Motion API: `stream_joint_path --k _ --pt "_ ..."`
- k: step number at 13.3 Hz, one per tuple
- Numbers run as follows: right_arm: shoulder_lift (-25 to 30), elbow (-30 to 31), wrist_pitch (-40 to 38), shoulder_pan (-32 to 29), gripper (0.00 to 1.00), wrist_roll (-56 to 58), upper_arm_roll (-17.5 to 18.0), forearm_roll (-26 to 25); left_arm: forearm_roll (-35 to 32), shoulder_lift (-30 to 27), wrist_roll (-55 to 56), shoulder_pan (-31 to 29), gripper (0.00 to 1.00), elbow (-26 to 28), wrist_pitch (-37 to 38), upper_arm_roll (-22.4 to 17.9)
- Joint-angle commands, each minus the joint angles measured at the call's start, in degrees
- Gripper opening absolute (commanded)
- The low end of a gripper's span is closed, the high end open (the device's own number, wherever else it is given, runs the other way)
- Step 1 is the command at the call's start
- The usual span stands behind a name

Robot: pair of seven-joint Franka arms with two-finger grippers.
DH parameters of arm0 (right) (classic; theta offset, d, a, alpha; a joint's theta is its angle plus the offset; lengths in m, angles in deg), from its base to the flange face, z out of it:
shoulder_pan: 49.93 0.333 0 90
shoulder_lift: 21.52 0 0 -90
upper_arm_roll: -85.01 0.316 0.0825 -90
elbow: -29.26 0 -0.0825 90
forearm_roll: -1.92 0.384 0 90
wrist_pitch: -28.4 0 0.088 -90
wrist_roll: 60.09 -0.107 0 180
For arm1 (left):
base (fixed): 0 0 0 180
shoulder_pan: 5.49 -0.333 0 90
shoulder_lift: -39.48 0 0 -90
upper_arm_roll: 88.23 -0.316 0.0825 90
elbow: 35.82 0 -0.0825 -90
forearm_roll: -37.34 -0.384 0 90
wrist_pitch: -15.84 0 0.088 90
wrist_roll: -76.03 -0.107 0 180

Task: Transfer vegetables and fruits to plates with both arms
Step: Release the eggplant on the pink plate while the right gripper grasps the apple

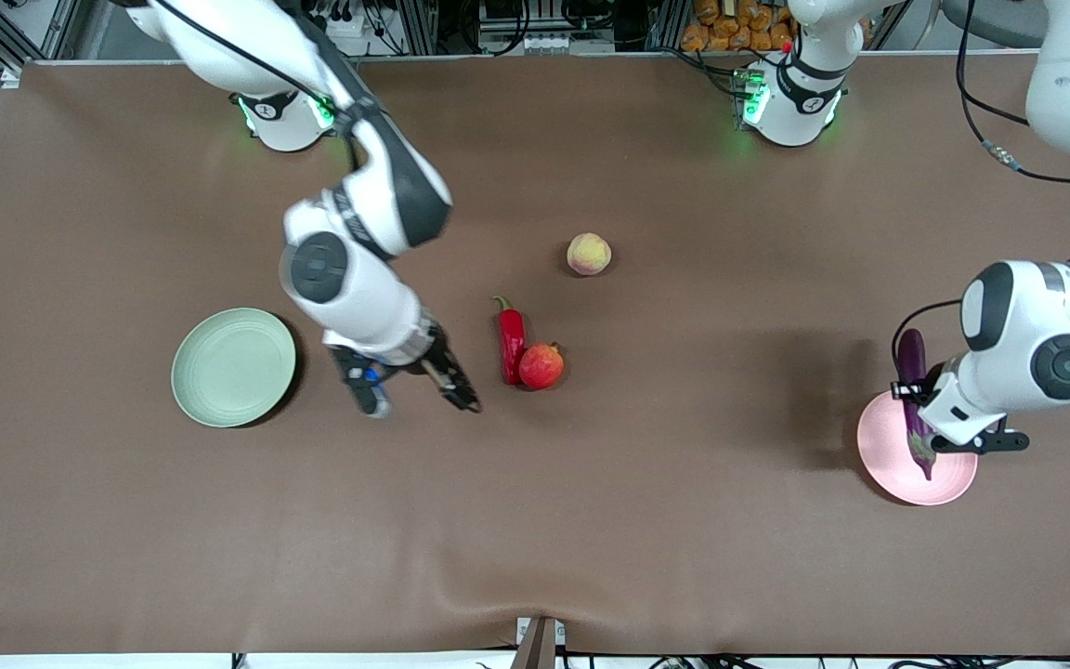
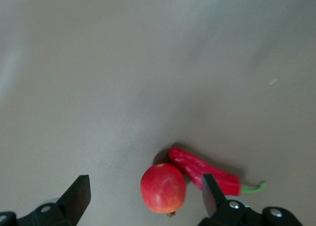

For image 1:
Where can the long purple eggplant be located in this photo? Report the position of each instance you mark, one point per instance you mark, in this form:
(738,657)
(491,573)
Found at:
(912,358)

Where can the red chili pepper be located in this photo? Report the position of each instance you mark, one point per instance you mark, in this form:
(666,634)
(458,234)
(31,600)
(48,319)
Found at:
(512,339)

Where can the red pomegranate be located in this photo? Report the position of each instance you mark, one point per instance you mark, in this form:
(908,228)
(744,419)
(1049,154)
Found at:
(541,366)

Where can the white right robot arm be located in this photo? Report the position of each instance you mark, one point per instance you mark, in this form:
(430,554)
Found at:
(358,288)

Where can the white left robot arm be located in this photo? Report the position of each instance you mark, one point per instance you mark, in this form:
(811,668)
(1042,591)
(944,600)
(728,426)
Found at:
(1027,344)

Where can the pink plate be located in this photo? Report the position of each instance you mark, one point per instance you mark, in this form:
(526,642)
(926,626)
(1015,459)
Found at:
(888,455)

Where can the light green plate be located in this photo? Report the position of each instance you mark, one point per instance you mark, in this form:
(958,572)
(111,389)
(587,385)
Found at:
(233,368)

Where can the yellow pink peach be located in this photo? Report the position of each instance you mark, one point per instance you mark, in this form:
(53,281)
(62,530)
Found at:
(589,254)

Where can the white power strip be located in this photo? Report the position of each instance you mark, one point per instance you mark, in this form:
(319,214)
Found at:
(349,23)

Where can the grey rounded chair seat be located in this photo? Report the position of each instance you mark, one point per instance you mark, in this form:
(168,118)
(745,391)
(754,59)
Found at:
(999,28)

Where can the orange packaged snacks pile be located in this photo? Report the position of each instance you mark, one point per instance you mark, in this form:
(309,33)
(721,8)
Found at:
(730,32)

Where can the metal mount bracket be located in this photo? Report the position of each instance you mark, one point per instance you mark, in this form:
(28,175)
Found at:
(540,641)

